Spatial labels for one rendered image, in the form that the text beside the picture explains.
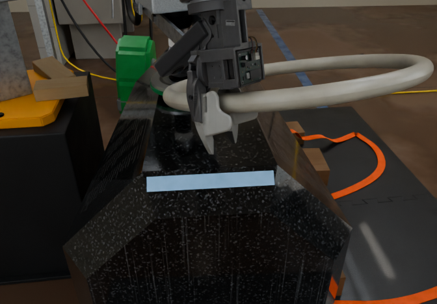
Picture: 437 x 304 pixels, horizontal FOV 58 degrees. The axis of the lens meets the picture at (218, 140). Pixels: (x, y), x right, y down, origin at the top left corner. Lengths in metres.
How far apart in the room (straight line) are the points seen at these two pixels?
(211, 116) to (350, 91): 0.19
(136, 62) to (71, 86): 1.35
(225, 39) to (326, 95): 0.15
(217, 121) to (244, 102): 0.05
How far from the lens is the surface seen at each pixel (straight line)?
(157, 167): 1.04
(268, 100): 0.54
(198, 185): 1.01
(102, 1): 4.12
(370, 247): 2.11
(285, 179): 1.06
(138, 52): 2.97
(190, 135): 1.16
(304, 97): 0.54
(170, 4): 1.24
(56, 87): 1.67
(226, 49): 0.52
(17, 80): 1.75
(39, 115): 1.59
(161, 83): 1.39
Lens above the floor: 1.47
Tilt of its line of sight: 32 degrees down
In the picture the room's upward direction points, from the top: straight up
